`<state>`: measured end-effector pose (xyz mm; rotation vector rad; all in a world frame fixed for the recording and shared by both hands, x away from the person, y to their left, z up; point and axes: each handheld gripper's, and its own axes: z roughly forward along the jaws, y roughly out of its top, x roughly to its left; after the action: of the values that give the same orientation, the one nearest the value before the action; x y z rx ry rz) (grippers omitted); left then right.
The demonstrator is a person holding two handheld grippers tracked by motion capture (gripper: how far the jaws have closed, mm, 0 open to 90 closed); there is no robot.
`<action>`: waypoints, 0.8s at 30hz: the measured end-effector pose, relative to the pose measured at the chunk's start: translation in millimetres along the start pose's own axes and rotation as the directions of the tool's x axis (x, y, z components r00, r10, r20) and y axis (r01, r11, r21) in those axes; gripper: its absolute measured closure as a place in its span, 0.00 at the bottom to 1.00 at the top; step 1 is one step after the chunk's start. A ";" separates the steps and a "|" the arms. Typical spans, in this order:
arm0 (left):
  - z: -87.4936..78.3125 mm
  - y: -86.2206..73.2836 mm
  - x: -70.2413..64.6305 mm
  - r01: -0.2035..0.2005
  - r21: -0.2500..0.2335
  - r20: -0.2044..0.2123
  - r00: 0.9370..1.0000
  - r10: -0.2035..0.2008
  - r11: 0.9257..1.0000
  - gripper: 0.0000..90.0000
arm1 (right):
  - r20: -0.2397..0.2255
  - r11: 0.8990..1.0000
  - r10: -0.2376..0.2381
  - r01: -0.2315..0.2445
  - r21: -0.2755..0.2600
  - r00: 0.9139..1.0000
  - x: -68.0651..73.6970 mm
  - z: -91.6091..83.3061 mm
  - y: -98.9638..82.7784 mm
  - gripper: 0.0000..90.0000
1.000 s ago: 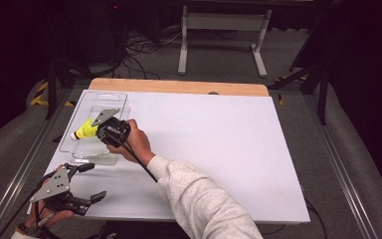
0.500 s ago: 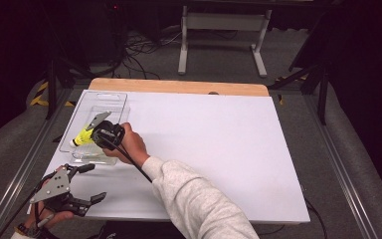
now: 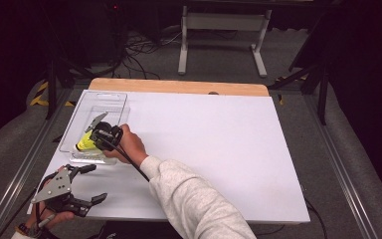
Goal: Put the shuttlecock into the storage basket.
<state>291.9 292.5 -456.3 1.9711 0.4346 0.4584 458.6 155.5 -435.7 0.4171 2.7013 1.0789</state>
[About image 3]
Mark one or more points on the white table mat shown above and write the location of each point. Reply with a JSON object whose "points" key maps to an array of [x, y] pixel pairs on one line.
{"points": [[212, 132]]}

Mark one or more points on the yellow black floor tape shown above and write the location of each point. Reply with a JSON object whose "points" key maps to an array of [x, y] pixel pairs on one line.
{"points": [[39, 96]]}

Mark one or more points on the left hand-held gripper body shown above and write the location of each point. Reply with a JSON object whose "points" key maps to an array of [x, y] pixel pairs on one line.
{"points": [[56, 187]]}

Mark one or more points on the person's right hand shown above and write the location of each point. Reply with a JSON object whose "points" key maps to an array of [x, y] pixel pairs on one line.
{"points": [[131, 146]]}

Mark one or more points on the person's black clothing white logo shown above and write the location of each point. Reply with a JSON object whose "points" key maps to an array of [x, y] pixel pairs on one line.
{"points": [[139, 230]]}

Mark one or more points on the clear plastic tray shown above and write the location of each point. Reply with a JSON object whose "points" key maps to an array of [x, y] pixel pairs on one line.
{"points": [[109, 103]]}

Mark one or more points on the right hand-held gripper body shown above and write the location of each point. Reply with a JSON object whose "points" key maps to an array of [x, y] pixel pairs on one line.
{"points": [[107, 137]]}

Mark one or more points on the white metal stand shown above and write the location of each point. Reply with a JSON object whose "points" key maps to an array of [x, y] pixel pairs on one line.
{"points": [[224, 21]]}

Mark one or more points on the aluminium floor rail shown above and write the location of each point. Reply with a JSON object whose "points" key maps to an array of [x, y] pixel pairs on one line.
{"points": [[10, 186], [341, 166]]}

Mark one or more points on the yellow shuttlecock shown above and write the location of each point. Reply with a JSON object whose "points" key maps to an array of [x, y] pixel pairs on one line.
{"points": [[85, 143]]}

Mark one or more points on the black tripod stand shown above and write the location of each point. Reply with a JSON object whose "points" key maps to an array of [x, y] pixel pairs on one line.
{"points": [[51, 89], [321, 96]]}

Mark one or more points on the person's left hand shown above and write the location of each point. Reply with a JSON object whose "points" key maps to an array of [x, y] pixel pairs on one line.
{"points": [[51, 217]]}

